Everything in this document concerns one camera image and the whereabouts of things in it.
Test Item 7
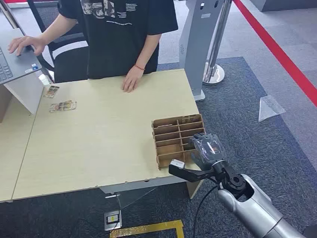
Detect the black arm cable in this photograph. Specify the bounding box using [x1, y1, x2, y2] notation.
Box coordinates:
[192, 184, 221, 238]

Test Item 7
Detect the white laptop stand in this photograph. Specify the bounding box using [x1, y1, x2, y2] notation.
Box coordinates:
[0, 70, 47, 123]

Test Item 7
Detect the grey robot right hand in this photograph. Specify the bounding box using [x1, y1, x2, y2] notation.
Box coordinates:
[189, 133, 227, 172]

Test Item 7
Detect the person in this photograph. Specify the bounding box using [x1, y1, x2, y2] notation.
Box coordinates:
[7, 0, 179, 94]

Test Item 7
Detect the grey kiosk stand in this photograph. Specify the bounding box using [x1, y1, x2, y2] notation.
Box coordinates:
[178, 0, 225, 102]

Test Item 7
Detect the red barrier belt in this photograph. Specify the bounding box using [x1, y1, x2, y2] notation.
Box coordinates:
[232, 0, 317, 108]

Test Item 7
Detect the metal floor socket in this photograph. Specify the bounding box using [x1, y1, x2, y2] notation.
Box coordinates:
[103, 210, 122, 232]

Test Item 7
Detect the brown cardboard divider tray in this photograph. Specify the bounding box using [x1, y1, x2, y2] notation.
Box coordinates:
[152, 114, 206, 171]

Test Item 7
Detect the grey laptop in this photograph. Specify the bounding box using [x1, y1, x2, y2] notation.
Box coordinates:
[0, 0, 43, 86]

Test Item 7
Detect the black camera bracket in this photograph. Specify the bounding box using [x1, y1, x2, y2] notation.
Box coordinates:
[168, 163, 218, 183]

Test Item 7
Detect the black office chair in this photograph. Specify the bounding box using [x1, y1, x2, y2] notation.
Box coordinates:
[26, 0, 89, 84]

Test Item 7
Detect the person's left hand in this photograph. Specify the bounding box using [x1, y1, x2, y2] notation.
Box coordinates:
[122, 65, 145, 94]

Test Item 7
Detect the chrome stanchion post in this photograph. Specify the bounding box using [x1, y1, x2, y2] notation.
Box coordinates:
[202, 0, 233, 86]

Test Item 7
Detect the person's right hand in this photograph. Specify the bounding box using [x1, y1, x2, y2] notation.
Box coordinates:
[7, 35, 47, 57]

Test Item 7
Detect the grey platform base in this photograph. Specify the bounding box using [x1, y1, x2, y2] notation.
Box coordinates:
[249, 0, 317, 13]

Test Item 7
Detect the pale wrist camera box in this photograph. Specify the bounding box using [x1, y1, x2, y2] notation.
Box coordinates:
[171, 159, 186, 170]

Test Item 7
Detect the clear plastic triangle piece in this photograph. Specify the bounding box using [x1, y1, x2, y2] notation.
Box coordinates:
[258, 95, 287, 123]

